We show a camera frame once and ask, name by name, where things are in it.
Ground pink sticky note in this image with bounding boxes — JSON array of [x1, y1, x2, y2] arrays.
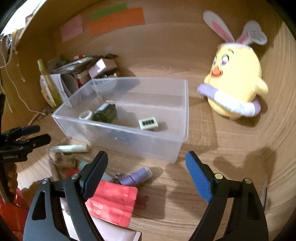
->
[[60, 15, 84, 42]]

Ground red white marker pen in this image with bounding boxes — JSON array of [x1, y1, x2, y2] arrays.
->
[[73, 55, 87, 60]]

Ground cream mahjong tile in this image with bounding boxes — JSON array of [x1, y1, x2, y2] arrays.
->
[[138, 116, 159, 131]]

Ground green sticky note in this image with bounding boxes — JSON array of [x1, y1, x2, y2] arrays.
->
[[90, 3, 127, 21]]

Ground person's left hand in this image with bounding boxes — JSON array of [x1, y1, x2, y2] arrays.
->
[[8, 163, 18, 195]]

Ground white tape roll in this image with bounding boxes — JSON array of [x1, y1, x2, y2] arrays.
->
[[79, 110, 93, 121]]

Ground dark green spray bottle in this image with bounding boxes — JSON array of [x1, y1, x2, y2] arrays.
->
[[91, 103, 117, 123]]

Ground small pink white box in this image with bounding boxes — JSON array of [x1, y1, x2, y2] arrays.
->
[[88, 58, 117, 79]]

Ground white paper boxes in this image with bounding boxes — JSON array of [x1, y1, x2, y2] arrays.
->
[[40, 73, 79, 108]]

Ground lilac small bottle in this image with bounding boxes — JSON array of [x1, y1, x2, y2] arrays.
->
[[119, 167, 152, 187]]

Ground yellow-green spray bottle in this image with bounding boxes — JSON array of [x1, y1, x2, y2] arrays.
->
[[37, 59, 62, 108]]

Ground white cord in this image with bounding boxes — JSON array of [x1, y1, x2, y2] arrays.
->
[[0, 34, 47, 117]]

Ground stack of papers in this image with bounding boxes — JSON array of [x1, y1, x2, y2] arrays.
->
[[51, 54, 118, 74]]

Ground pale green tube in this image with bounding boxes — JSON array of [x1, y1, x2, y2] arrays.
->
[[51, 145, 89, 154]]

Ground yellow chick plush toy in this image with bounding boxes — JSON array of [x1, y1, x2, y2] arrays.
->
[[197, 11, 268, 120]]

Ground clear plastic storage box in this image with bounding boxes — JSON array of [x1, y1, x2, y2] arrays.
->
[[52, 77, 189, 163]]

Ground orange sticky note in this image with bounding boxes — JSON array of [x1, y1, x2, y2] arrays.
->
[[89, 7, 145, 36]]

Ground red foil pouch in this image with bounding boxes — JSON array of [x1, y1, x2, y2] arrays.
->
[[85, 174, 138, 228]]

